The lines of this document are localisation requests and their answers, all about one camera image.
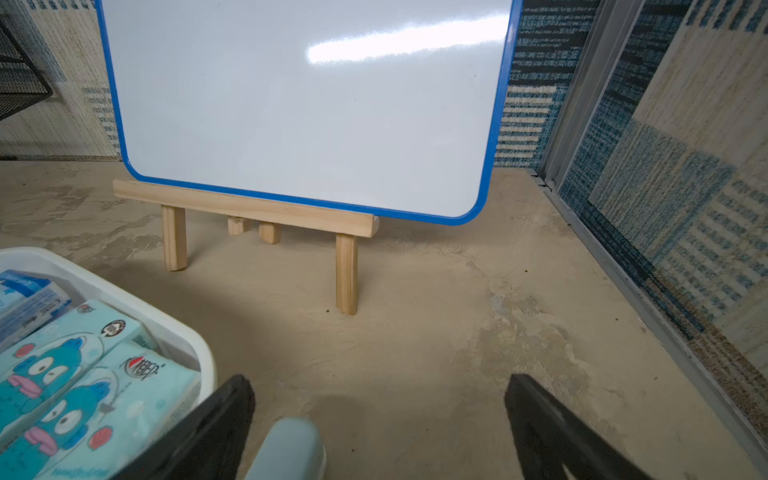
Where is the blue striped tissue pack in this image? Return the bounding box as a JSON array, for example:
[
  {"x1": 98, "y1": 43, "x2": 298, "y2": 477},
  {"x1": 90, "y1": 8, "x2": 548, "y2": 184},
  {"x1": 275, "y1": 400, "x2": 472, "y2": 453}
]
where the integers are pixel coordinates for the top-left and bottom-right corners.
[{"x1": 1, "y1": 270, "x2": 72, "y2": 350}]

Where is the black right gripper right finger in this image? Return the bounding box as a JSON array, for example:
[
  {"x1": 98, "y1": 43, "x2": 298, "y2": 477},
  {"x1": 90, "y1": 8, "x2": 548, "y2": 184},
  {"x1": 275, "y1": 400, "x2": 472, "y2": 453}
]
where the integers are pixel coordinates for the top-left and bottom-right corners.
[{"x1": 504, "y1": 374, "x2": 649, "y2": 479}]

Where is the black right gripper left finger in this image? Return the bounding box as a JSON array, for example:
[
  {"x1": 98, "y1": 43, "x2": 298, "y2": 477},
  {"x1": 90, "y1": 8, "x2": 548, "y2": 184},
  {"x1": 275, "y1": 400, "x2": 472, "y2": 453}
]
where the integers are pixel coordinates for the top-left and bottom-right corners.
[{"x1": 113, "y1": 374, "x2": 256, "y2": 480}]

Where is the teal cartoon tissue pack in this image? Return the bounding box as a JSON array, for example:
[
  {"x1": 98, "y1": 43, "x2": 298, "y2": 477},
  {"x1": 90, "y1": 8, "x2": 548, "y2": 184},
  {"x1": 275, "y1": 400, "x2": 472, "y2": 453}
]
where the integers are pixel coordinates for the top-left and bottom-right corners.
[
  {"x1": 1, "y1": 299, "x2": 159, "y2": 446},
  {"x1": 1, "y1": 342, "x2": 200, "y2": 479}
]

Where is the blue framed whiteboard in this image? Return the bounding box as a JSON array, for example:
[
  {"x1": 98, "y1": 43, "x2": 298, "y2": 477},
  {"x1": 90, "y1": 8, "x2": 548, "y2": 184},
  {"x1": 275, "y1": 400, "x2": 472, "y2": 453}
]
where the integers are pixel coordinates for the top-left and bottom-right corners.
[{"x1": 95, "y1": 1, "x2": 522, "y2": 225}]

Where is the white plastic storage box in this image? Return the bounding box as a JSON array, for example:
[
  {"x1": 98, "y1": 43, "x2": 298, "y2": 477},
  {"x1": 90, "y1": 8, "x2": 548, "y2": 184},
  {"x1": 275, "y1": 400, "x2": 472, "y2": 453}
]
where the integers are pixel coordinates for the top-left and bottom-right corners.
[{"x1": 1, "y1": 247, "x2": 218, "y2": 401}]

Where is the black wire mesh shelf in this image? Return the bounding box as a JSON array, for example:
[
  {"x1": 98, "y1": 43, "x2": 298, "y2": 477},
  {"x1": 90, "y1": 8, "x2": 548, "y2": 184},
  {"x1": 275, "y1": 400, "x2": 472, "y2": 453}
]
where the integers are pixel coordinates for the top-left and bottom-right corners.
[{"x1": 1, "y1": 23, "x2": 53, "y2": 120}]

